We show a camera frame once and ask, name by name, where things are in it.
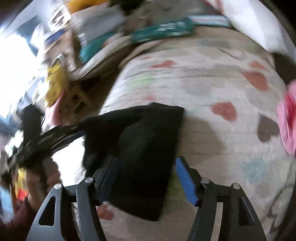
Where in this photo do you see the wooden chair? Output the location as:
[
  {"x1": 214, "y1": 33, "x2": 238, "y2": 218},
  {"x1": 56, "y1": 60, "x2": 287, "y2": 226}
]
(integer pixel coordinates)
[{"x1": 59, "y1": 82, "x2": 96, "y2": 125}]

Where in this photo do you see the teal cloth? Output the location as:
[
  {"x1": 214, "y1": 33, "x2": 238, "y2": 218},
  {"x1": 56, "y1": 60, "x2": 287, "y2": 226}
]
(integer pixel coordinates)
[{"x1": 79, "y1": 31, "x2": 116, "y2": 64}]

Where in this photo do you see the light blue patterned pack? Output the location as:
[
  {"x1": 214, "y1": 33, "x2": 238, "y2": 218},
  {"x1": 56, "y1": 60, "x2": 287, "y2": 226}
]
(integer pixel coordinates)
[{"x1": 189, "y1": 15, "x2": 232, "y2": 28}]

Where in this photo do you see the black pants white lettering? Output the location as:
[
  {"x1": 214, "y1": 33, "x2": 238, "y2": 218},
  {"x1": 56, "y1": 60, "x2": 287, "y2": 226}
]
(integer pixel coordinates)
[{"x1": 81, "y1": 102, "x2": 184, "y2": 221}]

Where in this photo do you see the quilted patterned bedspread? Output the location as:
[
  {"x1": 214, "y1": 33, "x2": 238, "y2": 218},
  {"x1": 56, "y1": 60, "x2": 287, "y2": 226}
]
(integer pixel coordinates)
[{"x1": 99, "y1": 27, "x2": 295, "y2": 240}]

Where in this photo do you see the yellow plastic bag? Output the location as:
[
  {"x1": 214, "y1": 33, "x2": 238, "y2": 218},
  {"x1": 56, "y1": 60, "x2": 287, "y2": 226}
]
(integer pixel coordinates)
[{"x1": 44, "y1": 62, "x2": 67, "y2": 107}]

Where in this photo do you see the pink cloth on chair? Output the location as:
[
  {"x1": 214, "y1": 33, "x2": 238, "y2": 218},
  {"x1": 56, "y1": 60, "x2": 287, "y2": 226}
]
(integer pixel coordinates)
[{"x1": 51, "y1": 95, "x2": 63, "y2": 126}]

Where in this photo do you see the person's left hand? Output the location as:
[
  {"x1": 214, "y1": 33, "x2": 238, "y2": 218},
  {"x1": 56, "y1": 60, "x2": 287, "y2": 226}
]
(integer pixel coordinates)
[{"x1": 25, "y1": 158, "x2": 62, "y2": 212}]

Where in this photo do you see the pink striped garment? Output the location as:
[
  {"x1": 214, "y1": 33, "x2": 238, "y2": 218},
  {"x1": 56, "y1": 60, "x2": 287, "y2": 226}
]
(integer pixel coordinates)
[{"x1": 277, "y1": 80, "x2": 296, "y2": 156}]

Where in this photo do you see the white pillow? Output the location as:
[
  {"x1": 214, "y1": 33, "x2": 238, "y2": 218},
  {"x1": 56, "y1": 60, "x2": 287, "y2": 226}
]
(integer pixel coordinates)
[{"x1": 207, "y1": 1, "x2": 295, "y2": 60}]

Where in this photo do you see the beige folded cushion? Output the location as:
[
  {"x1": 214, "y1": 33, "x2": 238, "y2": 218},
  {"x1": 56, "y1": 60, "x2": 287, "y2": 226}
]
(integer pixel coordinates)
[{"x1": 68, "y1": 36, "x2": 132, "y2": 81}]

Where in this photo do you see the grey bag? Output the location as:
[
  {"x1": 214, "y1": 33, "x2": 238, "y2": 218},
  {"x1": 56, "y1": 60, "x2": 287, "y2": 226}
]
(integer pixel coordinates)
[{"x1": 126, "y1": 1, "x2": 215, "y2": 26}]

